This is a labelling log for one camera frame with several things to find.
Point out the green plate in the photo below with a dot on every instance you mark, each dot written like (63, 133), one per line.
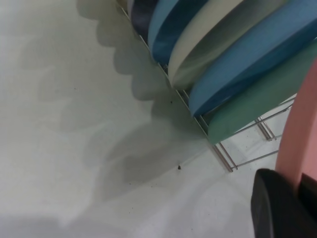
(247, 116)

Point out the navy plate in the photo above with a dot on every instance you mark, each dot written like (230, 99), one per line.
(141, 17)

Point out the pink plate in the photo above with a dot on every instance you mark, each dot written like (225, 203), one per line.
(292, 138)

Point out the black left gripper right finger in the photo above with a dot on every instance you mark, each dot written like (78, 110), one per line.
(309, 210)

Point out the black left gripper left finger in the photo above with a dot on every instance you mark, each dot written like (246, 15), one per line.
(275, 208)

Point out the blue plate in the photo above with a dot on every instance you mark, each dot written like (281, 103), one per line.
(247, 64)
(163, 24)

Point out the grey-green plate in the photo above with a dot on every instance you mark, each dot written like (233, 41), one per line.
(198, 49)

